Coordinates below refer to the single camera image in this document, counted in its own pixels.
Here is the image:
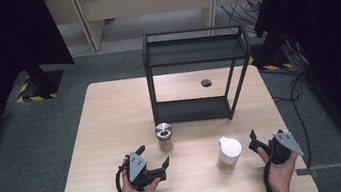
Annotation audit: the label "right hand-held gripper black cable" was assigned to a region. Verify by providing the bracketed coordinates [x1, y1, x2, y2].
[260, 156, 294, 192]

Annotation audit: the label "black round table grommet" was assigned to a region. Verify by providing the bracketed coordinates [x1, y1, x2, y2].
[199, 77, 214, 90]

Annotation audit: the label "person's right hand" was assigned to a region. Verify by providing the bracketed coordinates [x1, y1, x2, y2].
[255, 141, 304, 192]

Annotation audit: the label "white lidded jar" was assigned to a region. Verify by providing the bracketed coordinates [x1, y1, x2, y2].
[213, 134, 246, 174]

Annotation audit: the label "black metal shelf rack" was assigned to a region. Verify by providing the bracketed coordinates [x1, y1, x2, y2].
[139, 19, 261, 132]

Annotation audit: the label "glass jar with metal lid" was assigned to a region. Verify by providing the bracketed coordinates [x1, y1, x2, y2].
[153, 121, 176, 153]

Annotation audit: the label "hand-held gripper black cable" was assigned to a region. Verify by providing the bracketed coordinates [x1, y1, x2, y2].
[113, 163, 133, 192]
[260, 156, 294, 192]

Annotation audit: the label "black floor cables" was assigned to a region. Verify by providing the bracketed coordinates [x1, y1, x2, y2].
[263, 32, 325, 173]

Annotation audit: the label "left hand-held gripper black cable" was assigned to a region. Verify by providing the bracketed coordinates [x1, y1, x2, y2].
[113, 163, 133, 192]

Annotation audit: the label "black stand base striped tape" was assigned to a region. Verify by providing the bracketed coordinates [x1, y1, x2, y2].
[245, 38, 294, 75]
[11, 61, 69, 105]

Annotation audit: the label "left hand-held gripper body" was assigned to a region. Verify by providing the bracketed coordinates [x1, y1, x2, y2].
[122, 149, 155, 192]

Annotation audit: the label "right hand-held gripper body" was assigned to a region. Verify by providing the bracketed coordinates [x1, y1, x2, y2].
[265, 126, 306, 167]

